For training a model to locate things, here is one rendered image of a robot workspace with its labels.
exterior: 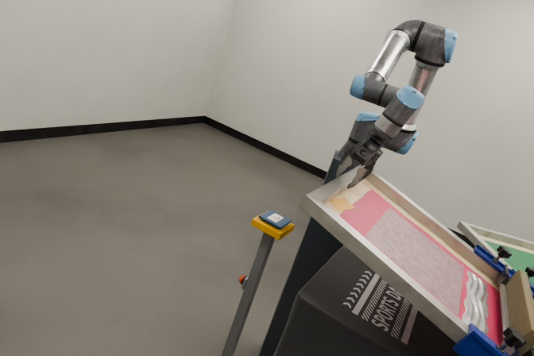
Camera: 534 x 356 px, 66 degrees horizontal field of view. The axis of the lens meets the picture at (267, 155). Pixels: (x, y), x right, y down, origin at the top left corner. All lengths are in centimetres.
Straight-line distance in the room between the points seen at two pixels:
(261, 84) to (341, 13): 140
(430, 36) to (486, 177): 361
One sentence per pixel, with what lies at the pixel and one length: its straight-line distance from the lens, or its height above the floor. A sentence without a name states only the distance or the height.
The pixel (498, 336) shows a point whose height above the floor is 108.
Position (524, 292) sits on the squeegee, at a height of 118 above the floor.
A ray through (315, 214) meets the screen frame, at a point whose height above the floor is 124.
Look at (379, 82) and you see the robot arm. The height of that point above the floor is 158.
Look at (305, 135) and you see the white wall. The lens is 550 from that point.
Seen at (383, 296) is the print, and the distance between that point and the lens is 147.
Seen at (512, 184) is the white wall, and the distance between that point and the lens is 517.
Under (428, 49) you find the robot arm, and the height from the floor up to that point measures 174.
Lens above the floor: 165
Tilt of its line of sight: 17 degrees down
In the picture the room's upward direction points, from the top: 18 degrees clockwise
